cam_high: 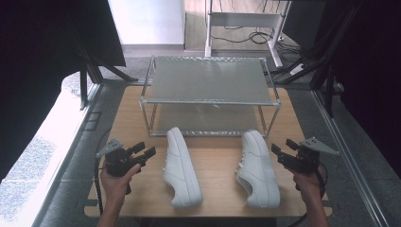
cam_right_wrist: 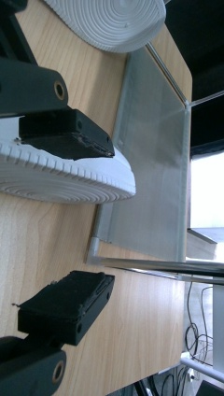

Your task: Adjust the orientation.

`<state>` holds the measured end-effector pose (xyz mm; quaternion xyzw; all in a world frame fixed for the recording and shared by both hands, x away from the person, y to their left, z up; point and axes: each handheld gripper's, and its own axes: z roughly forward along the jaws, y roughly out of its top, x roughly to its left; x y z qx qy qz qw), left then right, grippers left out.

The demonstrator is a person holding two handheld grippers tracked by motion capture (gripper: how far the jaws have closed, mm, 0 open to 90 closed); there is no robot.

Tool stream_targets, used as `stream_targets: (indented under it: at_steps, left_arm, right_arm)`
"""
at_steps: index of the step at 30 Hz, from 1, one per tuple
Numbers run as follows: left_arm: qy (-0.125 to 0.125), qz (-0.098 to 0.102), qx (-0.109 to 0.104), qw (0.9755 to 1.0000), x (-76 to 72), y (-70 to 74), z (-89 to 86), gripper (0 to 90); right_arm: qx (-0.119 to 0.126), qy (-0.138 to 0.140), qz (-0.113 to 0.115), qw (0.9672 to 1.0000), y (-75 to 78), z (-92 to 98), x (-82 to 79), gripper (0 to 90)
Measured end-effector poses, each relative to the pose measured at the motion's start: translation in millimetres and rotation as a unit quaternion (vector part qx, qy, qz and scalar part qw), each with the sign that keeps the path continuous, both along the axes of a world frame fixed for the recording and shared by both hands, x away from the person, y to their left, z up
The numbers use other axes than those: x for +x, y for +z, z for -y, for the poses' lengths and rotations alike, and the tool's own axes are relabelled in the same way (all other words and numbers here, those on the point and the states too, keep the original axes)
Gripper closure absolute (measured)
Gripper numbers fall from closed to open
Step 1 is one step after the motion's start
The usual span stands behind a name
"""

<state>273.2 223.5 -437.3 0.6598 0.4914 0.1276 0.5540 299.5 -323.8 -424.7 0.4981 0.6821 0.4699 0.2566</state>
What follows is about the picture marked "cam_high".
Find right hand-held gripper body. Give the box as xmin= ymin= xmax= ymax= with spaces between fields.
xmin=278 ymin=136 xmax=340 ymax=174

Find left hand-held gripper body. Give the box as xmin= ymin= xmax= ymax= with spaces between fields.
xmin=96 ymin=138 xmax=148 ymax=178

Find white sneaker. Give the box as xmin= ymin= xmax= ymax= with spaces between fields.
xmin=162 ymin=127 xmax=204 ymax=209
xmin=235 ymin=129 xmax=282 ymax=209

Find metal two-tier shoe rack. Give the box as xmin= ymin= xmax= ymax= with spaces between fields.
xmin=139 ymin=55 xmax=282 ymax=138

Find person's right hand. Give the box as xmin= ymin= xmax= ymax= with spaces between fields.
xmin=285 ymin=166 xmax=326 ymax=203

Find person's left hand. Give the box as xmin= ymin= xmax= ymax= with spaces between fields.
xmin=100 ymin=163 xmax=142 ymax=203

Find white power strip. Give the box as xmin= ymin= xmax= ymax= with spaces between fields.
xmin=289 ymin=62 xmax=305 ymax=77

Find black metal stand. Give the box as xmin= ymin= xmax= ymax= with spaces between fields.
xmin=270 ymin=0 xmax=363 ymax=118
xmin=74 ymin=41 xmax=140 ymax=112

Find dark curtain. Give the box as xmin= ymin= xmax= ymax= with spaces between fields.
xmin=0 ymin=0 xmax=127 ymax=183
xmin=324 ymin=0 xmax=401 ymax=179

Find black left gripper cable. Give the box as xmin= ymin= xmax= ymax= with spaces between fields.
xmin=93 ymin=126 xmax=112 ymax=217

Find aluminium floor rail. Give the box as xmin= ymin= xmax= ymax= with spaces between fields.
xmin=311 ymin=89 xmax=392 ymax=227

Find black floor cables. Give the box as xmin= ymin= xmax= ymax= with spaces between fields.
xmin=210 ymin=0 xmax=304 ymax=55

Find white desk frame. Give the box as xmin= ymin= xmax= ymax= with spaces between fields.
xmin=203 ymin=0 xmax=291 ymax=69

